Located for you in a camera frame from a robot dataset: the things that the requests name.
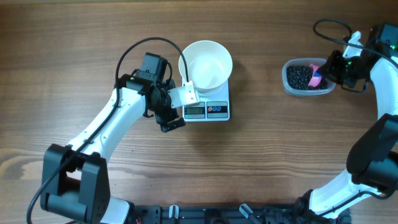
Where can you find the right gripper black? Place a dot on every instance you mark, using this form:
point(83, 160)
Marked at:
point(329, 70)

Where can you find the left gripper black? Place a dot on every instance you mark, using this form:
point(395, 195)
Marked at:
point(170, 114)

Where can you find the pink scoop blue handle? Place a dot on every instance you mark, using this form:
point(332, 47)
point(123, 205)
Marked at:
point(316, 78)

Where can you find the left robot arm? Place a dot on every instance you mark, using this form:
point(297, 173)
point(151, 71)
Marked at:
point(75, 181)

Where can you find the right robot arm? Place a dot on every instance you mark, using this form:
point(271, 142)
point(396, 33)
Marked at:
point(371, 166)

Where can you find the white digital kitchen scale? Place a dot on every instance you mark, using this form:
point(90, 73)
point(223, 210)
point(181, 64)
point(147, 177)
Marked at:
point(213, 106)

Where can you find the white bowl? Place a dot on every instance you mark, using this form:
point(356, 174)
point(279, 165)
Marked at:
point(209, 64)

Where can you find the black beans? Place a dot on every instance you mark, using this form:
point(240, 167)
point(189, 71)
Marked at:
point(299, 76)

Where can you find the clear plastic container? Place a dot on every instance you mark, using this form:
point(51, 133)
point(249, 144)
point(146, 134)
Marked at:
point(306, 62)

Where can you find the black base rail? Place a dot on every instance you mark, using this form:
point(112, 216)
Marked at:
point(278, 214)

